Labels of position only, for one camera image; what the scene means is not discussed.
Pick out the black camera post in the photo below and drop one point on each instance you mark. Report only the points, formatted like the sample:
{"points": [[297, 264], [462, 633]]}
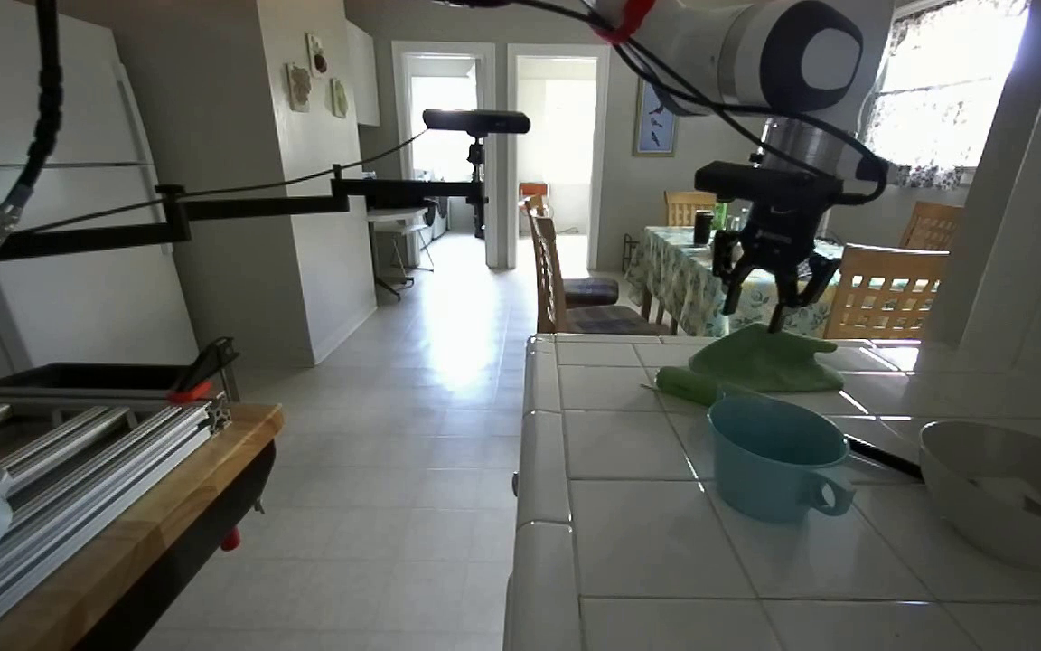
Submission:
{"points": [[474, 182]]}

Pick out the aluminium extrusion rails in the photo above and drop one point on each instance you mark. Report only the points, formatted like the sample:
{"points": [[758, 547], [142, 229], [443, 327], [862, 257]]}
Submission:
{"points": [[72, 484]]}

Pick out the low white cabinet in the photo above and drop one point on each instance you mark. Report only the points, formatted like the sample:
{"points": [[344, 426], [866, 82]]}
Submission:
{"points": [[399, 240]]}

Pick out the white bowl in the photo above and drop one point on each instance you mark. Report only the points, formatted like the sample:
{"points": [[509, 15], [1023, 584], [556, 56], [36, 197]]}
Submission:
{"points": [[1002, 495]]}

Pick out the dining table with floral cloth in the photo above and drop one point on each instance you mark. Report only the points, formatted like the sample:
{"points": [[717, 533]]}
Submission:
{"points": [[676, 290]]}

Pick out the red round knob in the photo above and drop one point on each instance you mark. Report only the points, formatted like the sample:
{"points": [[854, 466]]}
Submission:
{"points": [[230, 539]]}

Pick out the black clamp with red grip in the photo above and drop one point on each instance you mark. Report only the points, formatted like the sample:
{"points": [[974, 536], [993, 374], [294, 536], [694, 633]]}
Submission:
{"points": [[199, 390]]}

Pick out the black stereo camera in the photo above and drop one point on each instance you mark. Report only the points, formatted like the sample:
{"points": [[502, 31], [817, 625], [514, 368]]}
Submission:
{"points": [[479, 121]]}

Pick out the light wooden chair back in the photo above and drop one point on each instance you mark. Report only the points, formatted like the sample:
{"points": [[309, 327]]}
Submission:
{"points": [[932, 226], [687, 207]]}

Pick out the black boom bar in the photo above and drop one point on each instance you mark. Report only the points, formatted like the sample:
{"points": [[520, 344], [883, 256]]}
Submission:
{"points": [[254, 203]]}

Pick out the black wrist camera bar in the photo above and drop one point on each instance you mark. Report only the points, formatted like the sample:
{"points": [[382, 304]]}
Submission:
{"points": [[773, 182]]}

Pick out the light blue cup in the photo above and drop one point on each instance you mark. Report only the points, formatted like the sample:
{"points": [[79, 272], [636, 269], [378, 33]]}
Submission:
{"points": [[773, 471]]}

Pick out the green microfibre cloth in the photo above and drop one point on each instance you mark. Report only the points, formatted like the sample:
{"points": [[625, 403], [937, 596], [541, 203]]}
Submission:
{"points": [[768, 362]]}

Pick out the framed wall picture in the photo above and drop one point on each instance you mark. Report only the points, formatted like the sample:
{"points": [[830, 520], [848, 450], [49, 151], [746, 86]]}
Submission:
{"points": [[653, 129]]}

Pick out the white refrigerator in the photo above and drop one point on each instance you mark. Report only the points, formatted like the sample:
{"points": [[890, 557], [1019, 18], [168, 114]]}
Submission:
{"points": [[88, 290]]}

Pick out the wooden workbench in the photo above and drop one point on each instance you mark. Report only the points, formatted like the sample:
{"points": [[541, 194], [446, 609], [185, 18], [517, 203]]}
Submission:
{"points": [[123, 544]]}

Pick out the light wooden slatted chair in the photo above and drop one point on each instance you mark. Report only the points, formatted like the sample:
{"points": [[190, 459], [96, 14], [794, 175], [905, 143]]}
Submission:
{"points": [[893, 296]]}

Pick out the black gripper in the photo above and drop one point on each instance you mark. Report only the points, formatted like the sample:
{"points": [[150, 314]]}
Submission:
{"points": [[777, 229]]}

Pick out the green bottle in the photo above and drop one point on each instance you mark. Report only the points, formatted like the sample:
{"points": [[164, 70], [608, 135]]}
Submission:
{"points": [[720, 217]]}

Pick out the dark wooden chair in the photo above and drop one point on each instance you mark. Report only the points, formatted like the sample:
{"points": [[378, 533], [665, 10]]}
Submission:
{"points": [[546, 278]]}

